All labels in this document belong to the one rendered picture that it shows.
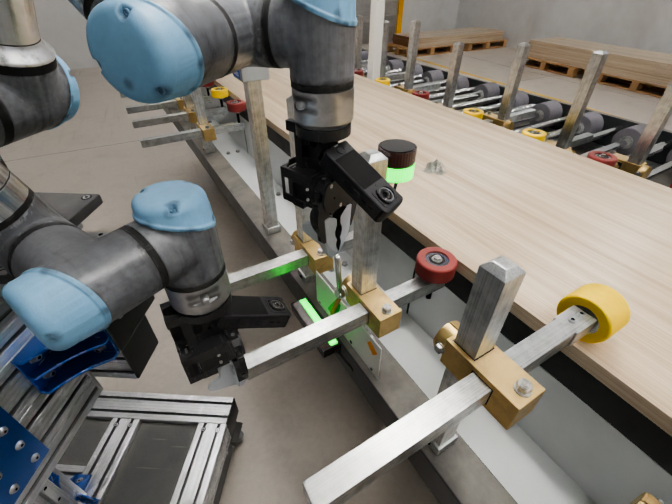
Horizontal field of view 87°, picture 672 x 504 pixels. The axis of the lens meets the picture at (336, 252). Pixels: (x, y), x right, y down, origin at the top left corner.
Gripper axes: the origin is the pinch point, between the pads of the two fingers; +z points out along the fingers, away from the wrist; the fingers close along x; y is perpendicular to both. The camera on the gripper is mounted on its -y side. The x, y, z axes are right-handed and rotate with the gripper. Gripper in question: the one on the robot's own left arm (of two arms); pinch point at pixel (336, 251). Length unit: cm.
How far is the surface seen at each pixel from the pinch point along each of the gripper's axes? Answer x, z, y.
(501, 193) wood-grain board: -57, 11, -9
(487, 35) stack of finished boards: -851, 78, 279
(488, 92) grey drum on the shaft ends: -181, 19, 39
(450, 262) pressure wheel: -21.5, 10.1, -11.5
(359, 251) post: -6.7, 4.1, 0.1
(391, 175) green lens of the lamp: -10.2, -10.2, -2.7
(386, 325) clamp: -4.5, 15.8, -8.2
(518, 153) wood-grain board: -86, 11, -5
